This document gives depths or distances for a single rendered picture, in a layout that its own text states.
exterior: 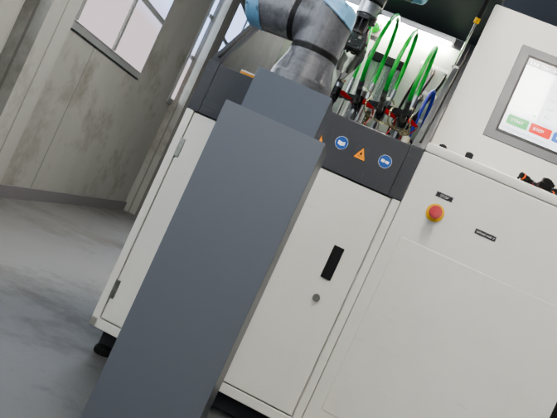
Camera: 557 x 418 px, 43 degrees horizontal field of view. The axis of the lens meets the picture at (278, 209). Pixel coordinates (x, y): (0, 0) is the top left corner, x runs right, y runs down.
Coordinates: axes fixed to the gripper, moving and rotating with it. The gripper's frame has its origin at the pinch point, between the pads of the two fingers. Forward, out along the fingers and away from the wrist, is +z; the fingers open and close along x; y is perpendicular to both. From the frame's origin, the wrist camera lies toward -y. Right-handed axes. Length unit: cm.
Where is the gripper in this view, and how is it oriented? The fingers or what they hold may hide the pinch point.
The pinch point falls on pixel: (340, 75)
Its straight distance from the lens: 236.2
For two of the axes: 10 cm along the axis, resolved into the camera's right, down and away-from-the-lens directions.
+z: -4.2, 9.1, 0.0
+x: 8.9, 4.1, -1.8
